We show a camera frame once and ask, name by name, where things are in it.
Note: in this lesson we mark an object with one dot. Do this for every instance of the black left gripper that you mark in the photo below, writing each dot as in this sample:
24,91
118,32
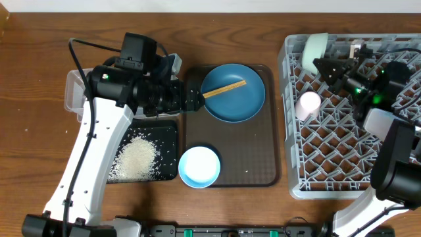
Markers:
173,106

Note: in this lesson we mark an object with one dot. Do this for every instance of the clear plastic bin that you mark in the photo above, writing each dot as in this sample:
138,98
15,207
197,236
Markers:
74,97

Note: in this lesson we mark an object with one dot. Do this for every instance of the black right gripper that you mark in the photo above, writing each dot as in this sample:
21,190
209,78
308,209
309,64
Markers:
341,70

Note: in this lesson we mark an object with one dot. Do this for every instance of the light blue bowl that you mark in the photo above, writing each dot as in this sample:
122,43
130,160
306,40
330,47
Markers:
199,167

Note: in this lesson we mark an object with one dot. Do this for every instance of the dark blue plate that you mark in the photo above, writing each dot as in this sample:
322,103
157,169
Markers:
239,104

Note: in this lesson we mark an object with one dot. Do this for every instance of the pile of white rice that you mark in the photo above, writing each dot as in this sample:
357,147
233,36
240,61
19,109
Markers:
141,157

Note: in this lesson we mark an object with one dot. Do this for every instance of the pink cup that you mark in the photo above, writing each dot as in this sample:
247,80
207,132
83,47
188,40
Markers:
308,105

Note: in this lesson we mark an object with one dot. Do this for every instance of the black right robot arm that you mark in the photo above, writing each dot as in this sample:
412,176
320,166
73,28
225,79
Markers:
394,180

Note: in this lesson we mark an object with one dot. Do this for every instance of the black plastic tray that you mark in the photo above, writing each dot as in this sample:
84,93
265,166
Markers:
168,132

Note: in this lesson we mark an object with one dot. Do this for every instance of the light green bowl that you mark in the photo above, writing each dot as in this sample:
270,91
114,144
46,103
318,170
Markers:
315,48

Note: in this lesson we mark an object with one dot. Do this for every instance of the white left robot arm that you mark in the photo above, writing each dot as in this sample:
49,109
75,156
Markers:
135,77

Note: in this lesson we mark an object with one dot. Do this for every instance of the brown serving tray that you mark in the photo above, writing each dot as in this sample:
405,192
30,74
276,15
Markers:
248,151

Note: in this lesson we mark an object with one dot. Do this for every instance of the grey dishwasher rack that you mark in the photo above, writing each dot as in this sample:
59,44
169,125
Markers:
330,156

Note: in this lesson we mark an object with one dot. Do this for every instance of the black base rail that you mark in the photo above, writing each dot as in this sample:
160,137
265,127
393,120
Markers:
206,231

